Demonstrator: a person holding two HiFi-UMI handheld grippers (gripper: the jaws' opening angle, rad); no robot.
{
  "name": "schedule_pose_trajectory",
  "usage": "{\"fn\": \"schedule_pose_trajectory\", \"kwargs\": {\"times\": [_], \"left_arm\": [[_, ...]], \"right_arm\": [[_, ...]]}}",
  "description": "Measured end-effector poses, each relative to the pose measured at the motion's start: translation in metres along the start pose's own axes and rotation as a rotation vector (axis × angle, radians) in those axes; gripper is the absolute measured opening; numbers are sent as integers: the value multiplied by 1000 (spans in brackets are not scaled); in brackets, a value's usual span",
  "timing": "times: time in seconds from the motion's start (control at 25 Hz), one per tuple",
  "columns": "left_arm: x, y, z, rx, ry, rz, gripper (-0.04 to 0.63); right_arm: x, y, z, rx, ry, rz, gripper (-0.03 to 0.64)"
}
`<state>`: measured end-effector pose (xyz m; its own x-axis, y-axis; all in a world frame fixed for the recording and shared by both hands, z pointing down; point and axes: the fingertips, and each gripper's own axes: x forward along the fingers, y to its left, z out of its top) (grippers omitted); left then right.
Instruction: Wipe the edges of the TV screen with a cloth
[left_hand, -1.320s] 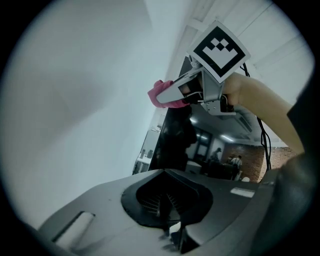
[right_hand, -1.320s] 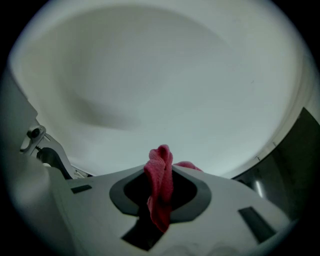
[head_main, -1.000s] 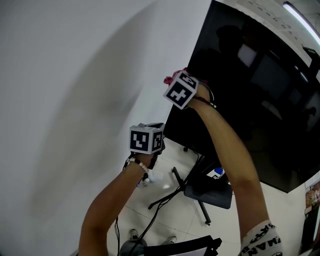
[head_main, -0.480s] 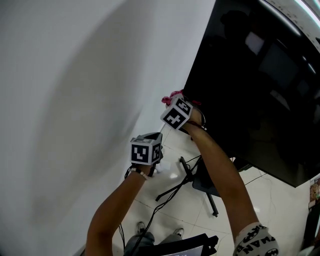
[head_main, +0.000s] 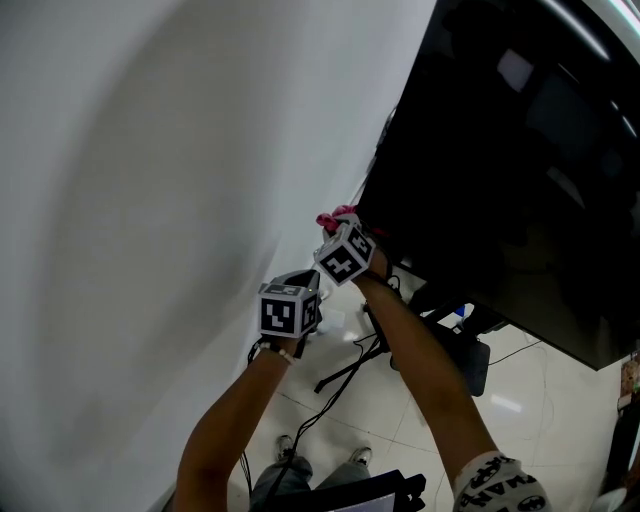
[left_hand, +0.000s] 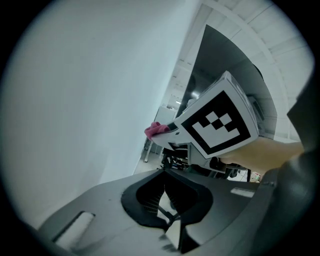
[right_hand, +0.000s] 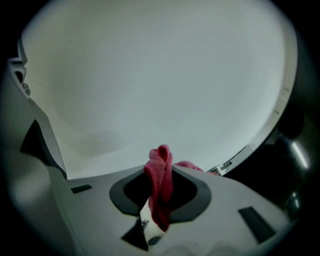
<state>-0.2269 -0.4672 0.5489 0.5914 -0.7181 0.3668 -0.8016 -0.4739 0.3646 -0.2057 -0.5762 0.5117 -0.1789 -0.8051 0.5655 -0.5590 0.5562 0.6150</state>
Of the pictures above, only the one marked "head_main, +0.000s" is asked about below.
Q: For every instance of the pink cloth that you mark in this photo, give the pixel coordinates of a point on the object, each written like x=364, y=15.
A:
x=327, y=219

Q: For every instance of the white sneaker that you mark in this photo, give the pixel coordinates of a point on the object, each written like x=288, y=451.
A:
x=361, y=456
x=285, y=445

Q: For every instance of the white floor mop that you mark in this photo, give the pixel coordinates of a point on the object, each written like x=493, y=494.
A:
x=330, y=320

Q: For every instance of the large black screen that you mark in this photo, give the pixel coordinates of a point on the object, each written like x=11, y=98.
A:
x=500, y=175

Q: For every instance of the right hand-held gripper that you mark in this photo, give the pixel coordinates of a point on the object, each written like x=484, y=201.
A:
x=342, y=260

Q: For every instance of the person's left forearm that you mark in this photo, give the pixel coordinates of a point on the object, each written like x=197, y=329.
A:
x=225, y=435

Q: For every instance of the grey trousers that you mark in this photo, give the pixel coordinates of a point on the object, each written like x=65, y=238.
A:
x=290, y=475

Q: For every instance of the white patterned shirt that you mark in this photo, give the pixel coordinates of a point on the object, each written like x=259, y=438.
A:
x=495, y=485

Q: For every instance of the person's right forearm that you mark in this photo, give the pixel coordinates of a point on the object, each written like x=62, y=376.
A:
x=425, y=360

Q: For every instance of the pile of packaged goods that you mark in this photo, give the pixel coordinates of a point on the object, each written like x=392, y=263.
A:
x=630, y=380

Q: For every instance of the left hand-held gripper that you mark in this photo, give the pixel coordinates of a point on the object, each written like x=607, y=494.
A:
x=277, y=312

